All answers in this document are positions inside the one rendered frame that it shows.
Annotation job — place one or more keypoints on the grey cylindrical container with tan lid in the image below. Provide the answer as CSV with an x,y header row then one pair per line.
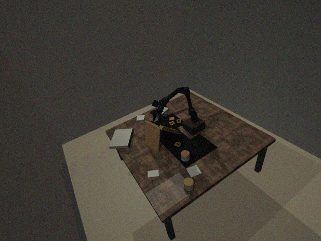
x,y
188,184
185,155

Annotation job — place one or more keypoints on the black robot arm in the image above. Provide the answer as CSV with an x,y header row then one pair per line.
x,y
162,103

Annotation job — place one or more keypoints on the tan a-frame board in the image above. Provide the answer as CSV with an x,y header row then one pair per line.
x,y
153,133

